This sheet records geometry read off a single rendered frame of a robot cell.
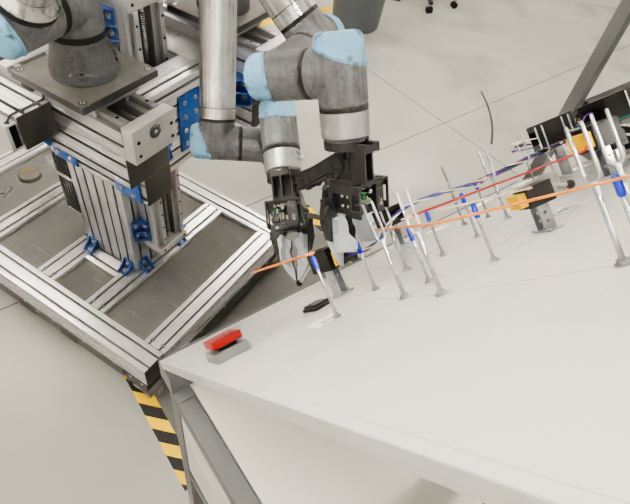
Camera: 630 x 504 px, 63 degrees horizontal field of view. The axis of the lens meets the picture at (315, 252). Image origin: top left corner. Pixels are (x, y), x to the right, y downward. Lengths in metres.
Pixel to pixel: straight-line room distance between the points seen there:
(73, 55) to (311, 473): 0.98
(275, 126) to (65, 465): 1.38
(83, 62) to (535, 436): 1.13
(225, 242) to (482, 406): 1.87
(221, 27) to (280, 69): 0.33
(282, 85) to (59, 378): 1.59
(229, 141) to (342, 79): 0.42
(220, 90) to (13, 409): 1.43
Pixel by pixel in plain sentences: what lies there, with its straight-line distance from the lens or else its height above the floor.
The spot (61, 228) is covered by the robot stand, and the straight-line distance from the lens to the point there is 2.32.
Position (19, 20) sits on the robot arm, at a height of 1.36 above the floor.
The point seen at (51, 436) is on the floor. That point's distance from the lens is 2.05.
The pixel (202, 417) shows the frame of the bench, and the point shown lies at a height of 0.80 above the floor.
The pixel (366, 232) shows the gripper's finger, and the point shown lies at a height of 1.20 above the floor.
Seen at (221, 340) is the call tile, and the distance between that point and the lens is 0.80.
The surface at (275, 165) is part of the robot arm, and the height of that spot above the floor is 1.18.
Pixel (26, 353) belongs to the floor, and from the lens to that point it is 2.24.
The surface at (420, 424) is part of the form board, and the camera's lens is 0.37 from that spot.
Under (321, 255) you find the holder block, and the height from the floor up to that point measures 1.14.
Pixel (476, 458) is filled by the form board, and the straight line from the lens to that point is 0.32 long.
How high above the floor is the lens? 1.81
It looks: 48 degrees down
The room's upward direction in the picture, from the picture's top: 11 degrees clockwise
